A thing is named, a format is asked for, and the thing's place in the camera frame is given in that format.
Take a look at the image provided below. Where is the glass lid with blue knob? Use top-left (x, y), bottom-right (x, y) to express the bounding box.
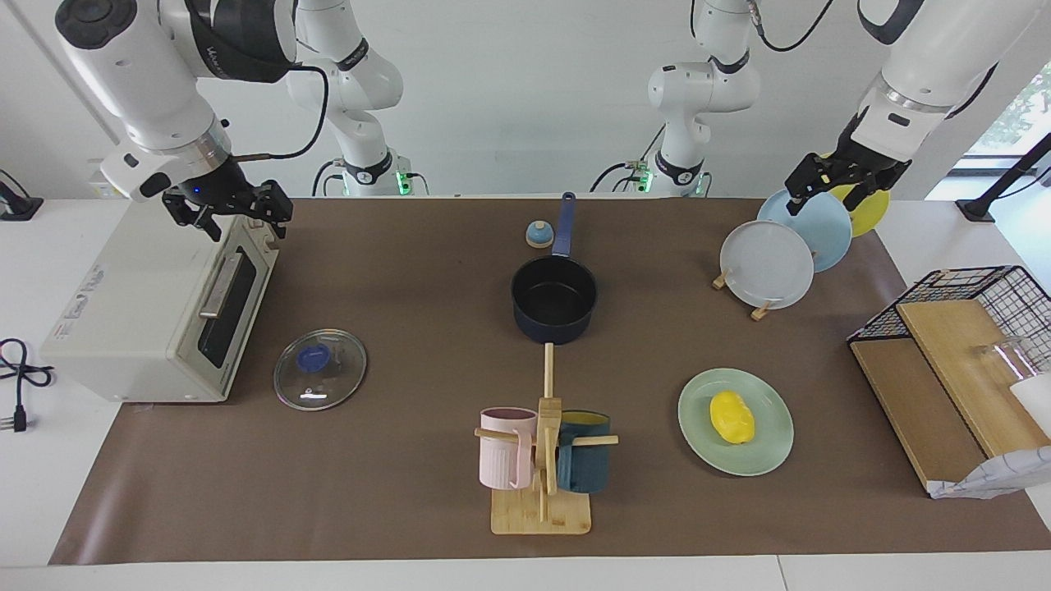
top-left (273, 328), bottom-right (368, 411)

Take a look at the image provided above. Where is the yellow plate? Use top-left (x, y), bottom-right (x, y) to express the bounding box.
top-left (821, 152), bottom-right (892, 239)

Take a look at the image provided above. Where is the light blue plate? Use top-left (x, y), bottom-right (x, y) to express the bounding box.
top-left (757, 186), bottom-right (854, 273)

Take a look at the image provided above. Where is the grey plate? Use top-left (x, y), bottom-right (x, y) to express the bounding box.
top-left (720, 220), bottom-right (815, 310)

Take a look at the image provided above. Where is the wooden plate rack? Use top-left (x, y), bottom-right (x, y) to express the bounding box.
top-left (712, 267), bottom-right (781, 322)

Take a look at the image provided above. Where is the pale green plate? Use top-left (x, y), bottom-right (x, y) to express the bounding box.
top-left (678, 368), bottom-right (795, 477)

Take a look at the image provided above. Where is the cream toaster oven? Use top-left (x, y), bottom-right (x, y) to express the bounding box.
top-left (39, 190), bottom-right (280, 404)

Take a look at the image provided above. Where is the black clamp stand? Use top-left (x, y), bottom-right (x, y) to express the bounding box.
top-left (957, 131), bottom-right (1051, 222)

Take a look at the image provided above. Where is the light wooden board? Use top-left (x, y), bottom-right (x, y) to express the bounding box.
top-left (897, 300), bottom-right (1051, 459)

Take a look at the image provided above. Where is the dark wooden board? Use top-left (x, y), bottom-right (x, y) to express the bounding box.
top-left (850, 338), bottom-right (986, 493)

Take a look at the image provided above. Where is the clear glass cup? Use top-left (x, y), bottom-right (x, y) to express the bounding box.
top-left (973, 337), bottom-right (1037, 383)

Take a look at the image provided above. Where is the brown table mat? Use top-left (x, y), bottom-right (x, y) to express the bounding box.
top-left (49, 197), bottom-right (1051, 566)

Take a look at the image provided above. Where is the dark blue saucepan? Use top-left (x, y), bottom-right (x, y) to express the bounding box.
top-left (511, 192), bottom-right (600, 346)

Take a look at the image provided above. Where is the white cup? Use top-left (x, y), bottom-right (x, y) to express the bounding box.
top-left (1010, 373), bottom-right (1051, 436)

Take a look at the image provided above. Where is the white checked cloth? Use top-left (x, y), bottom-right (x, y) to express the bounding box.
top-left (928, 446), bottom-right (1051, 500)

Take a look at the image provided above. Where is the pink ribbed mug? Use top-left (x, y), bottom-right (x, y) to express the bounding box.
top-left (480, 407), bottom-right (539, 491)

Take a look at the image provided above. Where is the dark teal mug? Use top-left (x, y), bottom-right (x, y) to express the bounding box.
top-left (557, 410), bottom-right (613, 494)

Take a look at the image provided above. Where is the wooden mug tree stand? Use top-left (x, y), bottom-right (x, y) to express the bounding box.
top-left (475, 343), bottom-right (619, 536)

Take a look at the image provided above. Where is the black wire basket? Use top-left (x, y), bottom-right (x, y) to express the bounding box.
top-left (847, 265), bottom-right (1051, 378)

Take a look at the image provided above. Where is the black desk mount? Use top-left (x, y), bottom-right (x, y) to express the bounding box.
top-left (0, 170), bottom-right (44, 222)

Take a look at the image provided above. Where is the black power cable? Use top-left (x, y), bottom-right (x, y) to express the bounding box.
top-left (0, 338), bottom-right (55, 434)

